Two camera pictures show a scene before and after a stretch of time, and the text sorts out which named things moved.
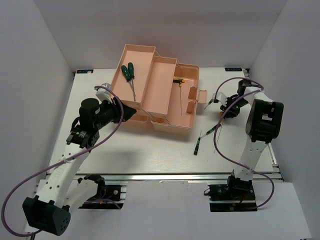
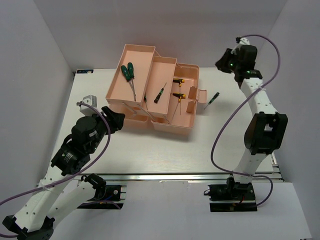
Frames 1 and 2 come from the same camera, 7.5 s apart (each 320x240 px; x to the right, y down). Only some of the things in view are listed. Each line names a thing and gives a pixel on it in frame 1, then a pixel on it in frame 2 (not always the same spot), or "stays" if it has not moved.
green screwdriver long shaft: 131,76 stays
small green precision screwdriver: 209,103 stays
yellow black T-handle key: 180,81 stays
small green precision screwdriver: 196,150 → 156,99
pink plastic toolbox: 161,91 stays
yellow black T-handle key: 222,118 → 180,96
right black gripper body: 235,110 → 237,64
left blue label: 84,71 stays
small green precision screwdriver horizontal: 214,128 → 145,99
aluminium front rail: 168,177 stays
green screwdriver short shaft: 127,76 stays
